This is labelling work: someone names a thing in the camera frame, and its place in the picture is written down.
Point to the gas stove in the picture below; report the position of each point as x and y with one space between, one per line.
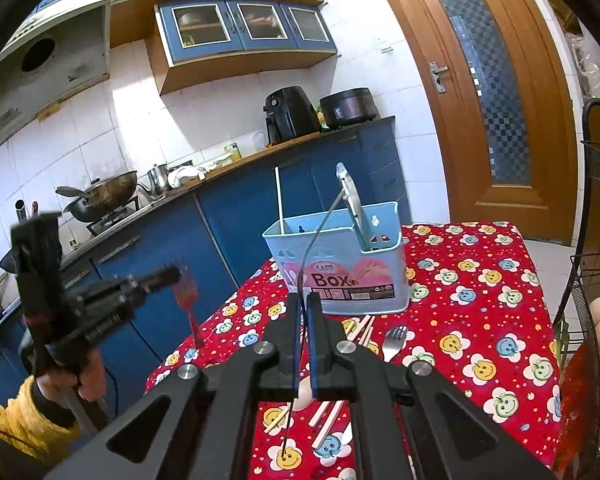
120 217

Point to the glass-door wall cabinet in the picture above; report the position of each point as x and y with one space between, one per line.
240 67

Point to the thin dark metal utensil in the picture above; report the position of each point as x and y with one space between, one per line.
300 290

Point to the range hood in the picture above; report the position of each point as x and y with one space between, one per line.
55 85

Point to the white cloth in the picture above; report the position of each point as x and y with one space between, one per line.
185 176

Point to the metal wok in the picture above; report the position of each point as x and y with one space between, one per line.
105 195

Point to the dark rice cooker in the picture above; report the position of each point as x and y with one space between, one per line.
350 107

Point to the clear plastic container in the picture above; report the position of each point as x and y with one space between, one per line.
260 141

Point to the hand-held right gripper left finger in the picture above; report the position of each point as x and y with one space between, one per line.
289 355

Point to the bamboo chopstick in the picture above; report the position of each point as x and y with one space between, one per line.
277 417
359 330

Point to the light blue utensil box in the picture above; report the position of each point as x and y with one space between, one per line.
370 285

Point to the wooden door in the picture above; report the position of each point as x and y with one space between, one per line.
430 160

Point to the large steel fork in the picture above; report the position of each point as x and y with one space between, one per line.
186 300

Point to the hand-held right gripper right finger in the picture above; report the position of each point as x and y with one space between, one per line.
317 360

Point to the steel table knife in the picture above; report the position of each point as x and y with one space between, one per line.
357 205

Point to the red printed tablecloth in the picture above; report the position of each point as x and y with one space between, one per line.
470 310

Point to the person's left hand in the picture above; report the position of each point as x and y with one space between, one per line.
87 377

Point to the metal ladle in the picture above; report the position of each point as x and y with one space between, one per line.
70 191

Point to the black air fryer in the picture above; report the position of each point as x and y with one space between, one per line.
290 115

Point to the blue counter cabinet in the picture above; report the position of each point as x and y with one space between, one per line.
240 210

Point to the red plastic bag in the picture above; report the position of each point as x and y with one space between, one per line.
580 410

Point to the slim steel fork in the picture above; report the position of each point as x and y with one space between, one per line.
395 345

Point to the white chopstick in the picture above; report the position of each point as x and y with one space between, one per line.
279 200
328 427

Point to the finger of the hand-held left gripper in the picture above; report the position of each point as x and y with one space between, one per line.
150 280
115 315

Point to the steel kettle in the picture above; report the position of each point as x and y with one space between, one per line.
157 180

